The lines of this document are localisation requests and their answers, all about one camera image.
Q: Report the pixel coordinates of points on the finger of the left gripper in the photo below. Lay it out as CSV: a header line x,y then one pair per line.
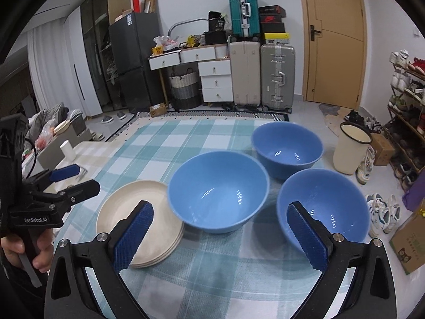
x,y
81,192
67,172

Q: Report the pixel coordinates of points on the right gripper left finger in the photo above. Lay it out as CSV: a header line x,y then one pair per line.
x,y
69,293

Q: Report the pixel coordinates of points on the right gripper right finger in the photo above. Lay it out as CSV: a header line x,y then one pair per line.
x,y
371,293

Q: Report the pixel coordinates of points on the cream plate top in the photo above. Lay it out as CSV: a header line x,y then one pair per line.
x,y
140,214

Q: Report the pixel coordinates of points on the blue bowl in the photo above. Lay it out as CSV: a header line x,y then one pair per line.
x,y
330,198
284,148
218,191

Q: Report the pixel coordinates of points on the cream plate stack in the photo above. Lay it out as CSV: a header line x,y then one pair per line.
x,y
164,255

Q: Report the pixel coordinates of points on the left hand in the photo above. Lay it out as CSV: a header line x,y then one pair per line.
x,y
13,246

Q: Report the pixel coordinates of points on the white paper roll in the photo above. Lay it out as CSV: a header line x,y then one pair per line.
x,y
68,151

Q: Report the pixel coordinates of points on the beige plaid cloth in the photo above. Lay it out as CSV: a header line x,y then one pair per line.
x,y
91,158

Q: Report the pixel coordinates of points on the large cardboard box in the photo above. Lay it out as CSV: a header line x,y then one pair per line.
x,y
408,242

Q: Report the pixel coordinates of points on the teal plaid tablecloth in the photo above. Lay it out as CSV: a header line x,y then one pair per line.
x,y
233,260

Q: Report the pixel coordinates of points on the small cardboard box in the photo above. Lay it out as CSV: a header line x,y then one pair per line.
x,y
158,110

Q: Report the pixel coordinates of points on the cream trash bin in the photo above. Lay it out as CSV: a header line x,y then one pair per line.
x,y
352,144

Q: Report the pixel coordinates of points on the woven laundry basket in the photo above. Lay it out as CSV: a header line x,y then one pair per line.
x,y
185,90

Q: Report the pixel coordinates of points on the black refrigerator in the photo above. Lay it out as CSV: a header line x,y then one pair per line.
x,y
132,39

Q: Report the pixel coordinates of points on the white drawer desk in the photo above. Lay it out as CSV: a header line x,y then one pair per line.
x,y
213,66

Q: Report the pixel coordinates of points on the beige suitcase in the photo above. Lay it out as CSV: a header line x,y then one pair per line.
x,y
245,72

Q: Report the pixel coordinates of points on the silver suitcase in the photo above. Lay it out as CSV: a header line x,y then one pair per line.
x,y
277,77

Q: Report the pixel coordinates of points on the teal suitcase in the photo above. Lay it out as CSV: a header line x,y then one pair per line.
x,y
245,19

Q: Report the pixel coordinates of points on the wooden door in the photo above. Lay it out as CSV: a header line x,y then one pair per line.
x,y
335,51

